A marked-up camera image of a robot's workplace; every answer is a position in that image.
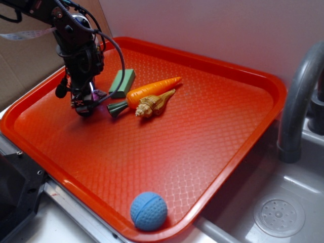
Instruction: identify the blue dimpled ball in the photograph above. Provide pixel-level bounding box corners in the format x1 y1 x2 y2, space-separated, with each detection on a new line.
130 192 168 232

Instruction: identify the braided grey cable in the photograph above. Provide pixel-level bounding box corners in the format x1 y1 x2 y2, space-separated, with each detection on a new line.
53 0 126 107

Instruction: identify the red plastic tray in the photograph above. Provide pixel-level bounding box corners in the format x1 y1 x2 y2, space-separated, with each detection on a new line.
1 37 287 242

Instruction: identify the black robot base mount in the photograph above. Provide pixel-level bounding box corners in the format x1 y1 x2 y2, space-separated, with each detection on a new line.
1 153 46 242

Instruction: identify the white flat ribbon cable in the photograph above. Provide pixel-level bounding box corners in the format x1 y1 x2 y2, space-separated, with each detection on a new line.
0 27 57 41

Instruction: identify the green rectangular block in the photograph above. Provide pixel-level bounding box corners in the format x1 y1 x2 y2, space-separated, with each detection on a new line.
109 69 136 99

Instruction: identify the brown cardboard panel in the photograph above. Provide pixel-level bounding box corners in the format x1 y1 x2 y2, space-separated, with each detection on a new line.
1 1 111 111

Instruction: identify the orange toy carrot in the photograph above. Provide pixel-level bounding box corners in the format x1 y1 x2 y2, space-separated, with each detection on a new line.
107 76 182 117

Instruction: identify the grey sink faucet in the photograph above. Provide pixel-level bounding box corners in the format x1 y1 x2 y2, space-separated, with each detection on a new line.
277 41 323 164

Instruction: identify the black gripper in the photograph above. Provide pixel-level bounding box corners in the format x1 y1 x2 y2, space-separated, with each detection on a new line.
54 15 104 117

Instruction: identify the grey sink drain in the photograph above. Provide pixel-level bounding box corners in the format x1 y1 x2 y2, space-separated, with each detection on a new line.
253 193 305 238

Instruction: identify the tan spiral seashell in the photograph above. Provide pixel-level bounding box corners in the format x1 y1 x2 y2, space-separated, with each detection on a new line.
135 89 176 118

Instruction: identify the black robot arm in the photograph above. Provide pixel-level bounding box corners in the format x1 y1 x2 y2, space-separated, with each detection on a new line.
1 1 104 116

